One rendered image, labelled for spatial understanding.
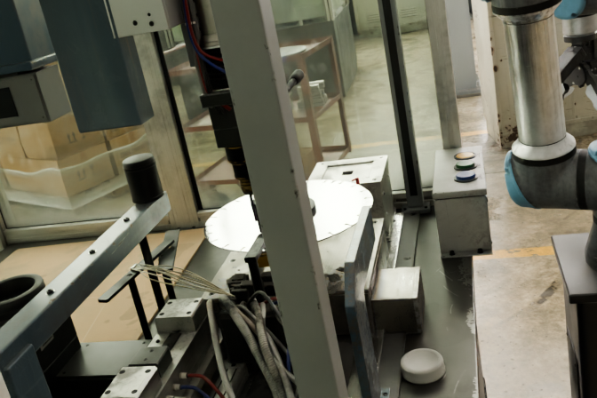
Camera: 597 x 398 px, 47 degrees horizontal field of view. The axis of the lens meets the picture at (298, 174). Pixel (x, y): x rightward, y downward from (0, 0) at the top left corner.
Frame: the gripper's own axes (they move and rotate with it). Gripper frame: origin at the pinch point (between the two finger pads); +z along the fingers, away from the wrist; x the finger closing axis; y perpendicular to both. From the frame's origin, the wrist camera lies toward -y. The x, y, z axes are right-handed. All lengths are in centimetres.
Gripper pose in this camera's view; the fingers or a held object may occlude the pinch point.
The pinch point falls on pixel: (577, 118)
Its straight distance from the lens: 177.4
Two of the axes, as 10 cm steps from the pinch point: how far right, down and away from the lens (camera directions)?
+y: 8.8, -3.0, 3.7
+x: -4.4, -2.1, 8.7
